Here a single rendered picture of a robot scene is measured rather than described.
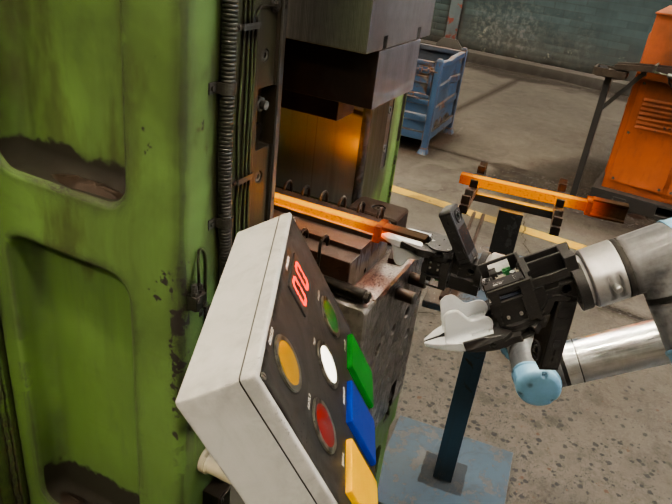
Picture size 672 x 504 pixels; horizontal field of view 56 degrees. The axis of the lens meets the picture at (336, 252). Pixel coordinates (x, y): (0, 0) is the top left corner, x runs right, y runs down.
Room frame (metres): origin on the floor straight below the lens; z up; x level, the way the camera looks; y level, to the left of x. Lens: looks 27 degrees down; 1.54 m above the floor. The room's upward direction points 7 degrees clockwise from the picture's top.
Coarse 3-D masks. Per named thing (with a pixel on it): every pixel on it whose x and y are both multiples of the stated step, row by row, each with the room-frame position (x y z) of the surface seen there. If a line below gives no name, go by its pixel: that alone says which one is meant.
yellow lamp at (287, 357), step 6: (282, 342) 0.50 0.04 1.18; (282, 348) 0.49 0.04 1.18; (288, 348) 0.50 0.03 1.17; (282, 354) 0.48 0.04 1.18; (288, 354) 0.50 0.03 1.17; (282, 360) 0.48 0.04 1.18; (288, 360) 0.49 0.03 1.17; (294, 360) 0.50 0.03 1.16; (282, 366) 0.47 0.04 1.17; (288, 366) 0.48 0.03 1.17; (294, 366) 0.49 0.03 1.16; (288, 372) 0.48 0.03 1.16; (294, 372) 0.49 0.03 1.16; (288, 378) 0.47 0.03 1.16; (294, 378) 0.48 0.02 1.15; (294, 384) 0.48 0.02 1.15
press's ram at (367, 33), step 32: (288, 0) 1.06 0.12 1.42; (320, 0) 1.03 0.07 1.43; (352, 0) 1.01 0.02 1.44; (384, 0) 1.04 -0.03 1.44; (416, 0) 1.17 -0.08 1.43; (288, 32) 1.05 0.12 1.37; (320, 32) 1.03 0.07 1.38; (352, 32) 1.01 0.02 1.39; (384, 32) 1.06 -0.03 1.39; (416, 32) 1.20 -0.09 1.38
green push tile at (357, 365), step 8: (352, 336) 0.72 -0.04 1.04; (352, 344) 0.71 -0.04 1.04; (352, 352) 0.69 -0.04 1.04; (360, 352) 0.72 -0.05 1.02; (352, 360) 0.67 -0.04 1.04; (360, 360) 0.70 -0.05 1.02; (352, 368) 0.66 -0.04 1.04; (360, 368) 0.68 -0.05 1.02; (368, 368) 0.72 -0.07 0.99; (352, 376) 0.66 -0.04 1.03; (360, 376) 0.67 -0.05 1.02; (368, 376) 0.70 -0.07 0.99; (360, 384) 0.66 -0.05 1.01; (368, 384) 0.68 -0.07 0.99; (360, 392) 0.66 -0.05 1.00; (368, 392) 0.67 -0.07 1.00; (368, 400) 0.66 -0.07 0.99
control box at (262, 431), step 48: (240, 240) 0.72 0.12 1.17; (288, 240) 0.69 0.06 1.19; (240, 288) 0.59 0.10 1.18; (288, 288) 0.60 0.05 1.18; (240, 336) 0.49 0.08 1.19; (288, 336) 0.53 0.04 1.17; (336, 336) 0.67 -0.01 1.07; (192, 384) 0.44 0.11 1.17; (240, 384) 0.42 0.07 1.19; (288, 384) 0.46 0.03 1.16; (336, 384) 0.58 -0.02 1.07; (240, 432) 0.42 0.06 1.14; (288, 432) 0.42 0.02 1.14; (336, 432) 0.51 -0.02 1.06; (240, 480) 0.42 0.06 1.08; (288, 480) 0.42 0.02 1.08; (336, 480) 0.45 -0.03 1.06
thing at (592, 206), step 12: (468, 180) 1.52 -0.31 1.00; (480, 180) 1.52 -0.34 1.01; (492, 180) 1.52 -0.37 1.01; (504, 192) 1.50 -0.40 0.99; (516, 192) 1.49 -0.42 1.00; (528, 192) 1.48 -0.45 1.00; (540, 192) 1.47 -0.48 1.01; (552, 192) 1.48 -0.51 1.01; (564, 204) 1.46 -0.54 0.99; (576, 204) 1.45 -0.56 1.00; (588, 204) 1.43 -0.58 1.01; (600, 204) 1.44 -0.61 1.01; (612, 204) 1.43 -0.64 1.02; (624, 204) 1.43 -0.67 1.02; (600, 216) 1.44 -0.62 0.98; (612, 216) 1.43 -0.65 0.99; (624, 216) 1.43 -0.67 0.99
